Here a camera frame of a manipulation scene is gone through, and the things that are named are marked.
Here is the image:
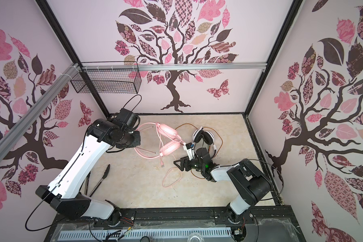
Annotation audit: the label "black wire mesh basket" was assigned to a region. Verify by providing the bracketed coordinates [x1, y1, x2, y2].
[70, 60, 142, 94]

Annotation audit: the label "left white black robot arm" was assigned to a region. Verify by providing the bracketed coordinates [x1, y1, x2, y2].
[36, 108, 141, 226]

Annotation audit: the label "pink headphones with cable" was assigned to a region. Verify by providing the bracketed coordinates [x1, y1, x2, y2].
[133, 121, 185, 188]

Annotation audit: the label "left aluminium rail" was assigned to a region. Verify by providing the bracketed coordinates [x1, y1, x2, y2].
[0, 63, 80, 163]

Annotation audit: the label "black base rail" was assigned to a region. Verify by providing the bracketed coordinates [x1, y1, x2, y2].
[45, 205, 305, 242]

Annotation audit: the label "back aluminium rail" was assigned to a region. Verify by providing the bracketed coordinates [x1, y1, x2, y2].
[82, 62, 267, 71]

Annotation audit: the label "aluminium rail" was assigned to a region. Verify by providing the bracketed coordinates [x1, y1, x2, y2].
[0, 63, 80, 163]
[82, 62, 267, 71]

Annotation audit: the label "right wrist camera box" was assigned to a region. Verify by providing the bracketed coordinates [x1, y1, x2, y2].
[183, 143, 195, 160]

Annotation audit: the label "black tongs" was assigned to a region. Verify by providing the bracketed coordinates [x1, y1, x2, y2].
[83, 164, 111, 199]

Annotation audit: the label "orange headphone cable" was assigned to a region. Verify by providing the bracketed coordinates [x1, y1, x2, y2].
[173, 122, 224, 179]

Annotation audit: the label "white slotted cable duct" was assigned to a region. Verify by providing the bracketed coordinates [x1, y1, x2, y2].
[56, 228, 233, 242]

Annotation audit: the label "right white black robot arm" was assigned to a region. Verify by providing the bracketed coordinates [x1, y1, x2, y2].
[173, 148, 273, 220]

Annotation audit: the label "white black headphones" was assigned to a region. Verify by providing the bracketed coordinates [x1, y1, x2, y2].
[192, 127, 217, 158]

